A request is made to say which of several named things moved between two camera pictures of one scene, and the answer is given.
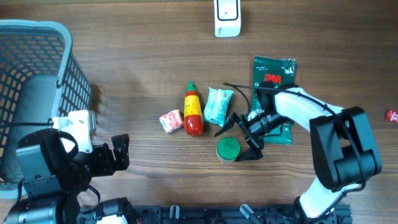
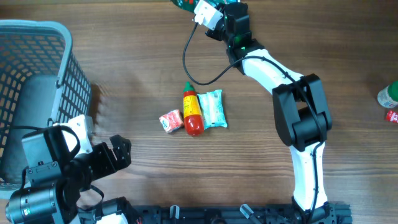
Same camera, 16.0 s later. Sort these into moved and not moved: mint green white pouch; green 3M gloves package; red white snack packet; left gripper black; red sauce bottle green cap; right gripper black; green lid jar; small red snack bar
Moved: mint green white pouch; right gripper black; green 3M gloves package; green lid jar
Not moved: red sauce bottle green cap; small red snack bar; red white snack packet; left gripper black
